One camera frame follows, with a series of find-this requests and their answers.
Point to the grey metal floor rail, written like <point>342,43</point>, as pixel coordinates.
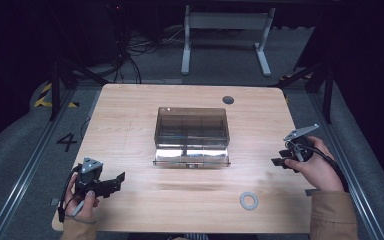
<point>350,173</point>
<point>30,166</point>

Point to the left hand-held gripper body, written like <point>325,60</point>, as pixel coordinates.
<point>88,178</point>

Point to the white metal desk frame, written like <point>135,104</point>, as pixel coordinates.
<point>226,20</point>

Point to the grey tape piece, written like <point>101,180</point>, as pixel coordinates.
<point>310,192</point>
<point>54,201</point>

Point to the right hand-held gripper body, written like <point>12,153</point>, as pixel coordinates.
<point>301,150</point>

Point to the person's left hand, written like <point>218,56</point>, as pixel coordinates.
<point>86,204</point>

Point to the black metal stand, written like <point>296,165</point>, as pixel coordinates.
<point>328,93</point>
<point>55,90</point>

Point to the grey round table grommet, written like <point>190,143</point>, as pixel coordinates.
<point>228,100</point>

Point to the clear smoky plastic storage box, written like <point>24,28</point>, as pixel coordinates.
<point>191,135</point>

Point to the person's right hand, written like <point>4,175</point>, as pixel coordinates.
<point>320,170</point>

